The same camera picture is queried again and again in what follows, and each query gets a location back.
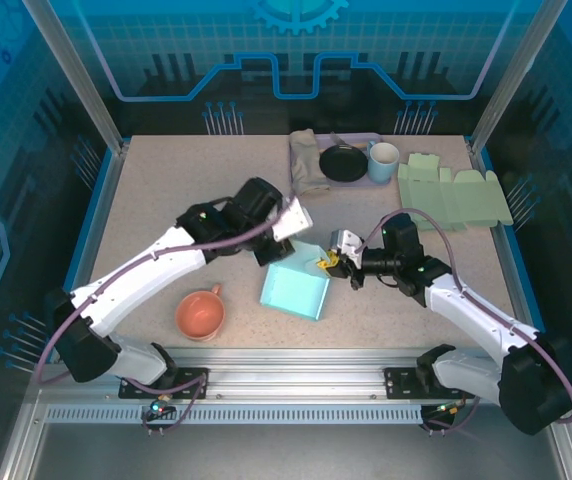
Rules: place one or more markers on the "blue paper box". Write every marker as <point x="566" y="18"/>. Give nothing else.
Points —
<point x="291" y="290"/>

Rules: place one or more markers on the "green paper box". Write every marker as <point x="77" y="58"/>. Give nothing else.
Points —
<point x="446" y="195"/>

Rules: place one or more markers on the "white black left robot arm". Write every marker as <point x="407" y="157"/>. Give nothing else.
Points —
<point x="146" y="280"/>

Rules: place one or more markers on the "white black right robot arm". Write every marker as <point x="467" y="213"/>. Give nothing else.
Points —
<point x="466" y="310"/>

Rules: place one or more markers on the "lavender tray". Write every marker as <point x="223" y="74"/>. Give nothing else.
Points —
<point x="356" y="184"/>

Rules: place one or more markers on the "grey folded cloth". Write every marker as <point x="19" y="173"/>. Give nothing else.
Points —
<point x="306" y="160"/>

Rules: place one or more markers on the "black plate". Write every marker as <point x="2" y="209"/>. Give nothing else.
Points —
<point x="343" y="164"/>

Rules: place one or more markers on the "light blue mug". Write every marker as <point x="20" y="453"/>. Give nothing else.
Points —
<point x="381" y="167"/>

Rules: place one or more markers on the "orange cup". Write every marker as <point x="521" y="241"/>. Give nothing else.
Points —
<point x="198" y="312"/>

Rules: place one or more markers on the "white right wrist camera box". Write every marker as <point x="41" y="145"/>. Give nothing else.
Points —
<point x="347" y="241"/>

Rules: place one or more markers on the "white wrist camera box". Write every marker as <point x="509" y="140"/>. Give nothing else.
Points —
<point x="293" y="220"/>
<point x="347" y="241"/>

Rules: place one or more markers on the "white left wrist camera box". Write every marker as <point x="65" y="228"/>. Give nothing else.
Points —
<point x="293" y="220"/>

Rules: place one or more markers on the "aluminium side rail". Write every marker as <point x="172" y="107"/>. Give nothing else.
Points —
<point x="91" y="225"/>
<point x="506" y="260"/>

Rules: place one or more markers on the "aluminium front rail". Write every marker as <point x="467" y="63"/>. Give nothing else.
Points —
<point x="291" y="370"/>

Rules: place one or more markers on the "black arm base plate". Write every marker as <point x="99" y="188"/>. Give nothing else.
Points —
<point x="191" y="382"/>
<point x="401" y="382"/>

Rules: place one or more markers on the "aluminium frame post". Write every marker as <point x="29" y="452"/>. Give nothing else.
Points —
<point x="76" y="75"/>
<point x="516" y="75"/>

